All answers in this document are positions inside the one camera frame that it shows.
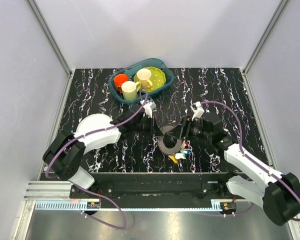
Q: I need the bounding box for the yellow-green dotted plate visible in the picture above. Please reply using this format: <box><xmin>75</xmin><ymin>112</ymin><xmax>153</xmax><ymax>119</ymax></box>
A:
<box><xmin>144</xmin><ymin>66</ymin><xmax>166</xmax><ymax>92</ymax></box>

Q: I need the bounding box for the cream mug front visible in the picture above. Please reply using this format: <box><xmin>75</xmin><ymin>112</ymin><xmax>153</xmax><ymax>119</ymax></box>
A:
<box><xmin>121</xmin><ymin>81</ymin><xmax>141</xmax><ymax>101</ymax></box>

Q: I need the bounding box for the green key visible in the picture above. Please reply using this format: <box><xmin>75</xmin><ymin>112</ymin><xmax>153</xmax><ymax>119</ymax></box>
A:
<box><xmin>180</xmin><ymin>150</ymin><xmax>188</xmax><ymax>155</ymax></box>

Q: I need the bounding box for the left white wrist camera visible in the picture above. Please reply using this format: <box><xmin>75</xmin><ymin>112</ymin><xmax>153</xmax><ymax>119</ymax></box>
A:
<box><xmin>140</xmin><ymin>100</ymin><xmax>156</xmax><ymax>119</ymax></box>

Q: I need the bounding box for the cream mug on plate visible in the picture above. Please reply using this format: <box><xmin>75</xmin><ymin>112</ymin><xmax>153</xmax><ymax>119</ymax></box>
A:
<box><xmin>133</xmin><ymin>68</ymin><xmax>153</xmax><ymax>89</ymax></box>

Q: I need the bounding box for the metal keyring disc with rings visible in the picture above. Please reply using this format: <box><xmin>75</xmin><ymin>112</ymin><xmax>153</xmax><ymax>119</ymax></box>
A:
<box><xmin>157</xmin><ymin>133</ymin><xmax>182</xmax><ymax>155</ymax></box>

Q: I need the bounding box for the teal plastic tray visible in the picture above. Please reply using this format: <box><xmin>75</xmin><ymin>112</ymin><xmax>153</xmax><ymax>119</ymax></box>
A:
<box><xmin>107</xmin><ymin>57</ymin><xmax>175</xmax><ymax>104</ymax></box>

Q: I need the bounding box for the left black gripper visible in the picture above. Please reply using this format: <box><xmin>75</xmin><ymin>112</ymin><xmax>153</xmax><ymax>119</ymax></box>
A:
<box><xmin>132</xmin><ymin>115</ymin><xmax>163</xmax><ymax>138</ymax></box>

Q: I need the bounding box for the orange mug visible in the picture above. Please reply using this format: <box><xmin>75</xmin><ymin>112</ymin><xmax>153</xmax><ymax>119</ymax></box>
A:
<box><xmin>113</xmin><ymin>73</ymin><xmax>129</xmax><ymax>94</ymax></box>

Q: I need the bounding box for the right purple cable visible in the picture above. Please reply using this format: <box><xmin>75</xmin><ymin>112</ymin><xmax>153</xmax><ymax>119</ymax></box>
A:
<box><xmin>194</xmin><ymin>100</ymin><xmax>300</xmax><ymax>222</ymax></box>

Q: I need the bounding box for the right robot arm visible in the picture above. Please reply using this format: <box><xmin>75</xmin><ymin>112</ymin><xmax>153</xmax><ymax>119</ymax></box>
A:
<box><xmin>161</xmin><ymin>114</ymin><xmax>300</xmax><ymax>226</ymax></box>

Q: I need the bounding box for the black base bar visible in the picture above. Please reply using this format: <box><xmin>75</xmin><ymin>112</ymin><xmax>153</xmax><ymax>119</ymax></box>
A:
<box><xmin>49</xmin><ymin>171</ymin><xmax>243</xmax><ymax>210</ymax></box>

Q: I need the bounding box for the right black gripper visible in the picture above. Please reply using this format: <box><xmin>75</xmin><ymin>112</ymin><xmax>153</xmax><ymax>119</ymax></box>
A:
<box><xmin>166</xmin><ymin>116</ymin><xmax>212</xmax><ymax>142</ymax></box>

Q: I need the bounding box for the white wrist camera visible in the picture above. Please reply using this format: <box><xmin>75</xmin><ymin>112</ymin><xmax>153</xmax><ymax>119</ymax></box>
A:
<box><xmin>140</xmin><ymin>100</ymin><xmax>156</xmax><ymax>119</ymax></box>
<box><xmin>190</xmin><ymin>101</ymin><xmax>204</xmax><ymax>120</ymax></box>

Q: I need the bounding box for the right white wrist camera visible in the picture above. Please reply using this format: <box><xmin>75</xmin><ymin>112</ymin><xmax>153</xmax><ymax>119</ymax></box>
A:
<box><xmin>190</xmin><ymin>101</ymin><xmax>204</xmax><ymax>120</ymax></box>

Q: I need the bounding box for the yellow key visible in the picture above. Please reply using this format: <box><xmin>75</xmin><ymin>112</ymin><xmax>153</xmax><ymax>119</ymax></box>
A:
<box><xmin>168</xmin><ymin>155</ymin><xmax>178</xmax><ymax>164</ymax></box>

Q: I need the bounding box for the white round plate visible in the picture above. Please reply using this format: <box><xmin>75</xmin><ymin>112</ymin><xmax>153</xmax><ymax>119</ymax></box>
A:
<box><xmin>74</xmin><ymin>113</ymin><xmax>119</xmax><ymax>154</ymax></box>

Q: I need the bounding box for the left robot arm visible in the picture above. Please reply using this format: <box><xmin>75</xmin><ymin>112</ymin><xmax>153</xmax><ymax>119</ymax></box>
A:
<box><xmin>42</xmin><ymin>102</ymin><xmax>163</xmax><ymax>198</ymax></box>

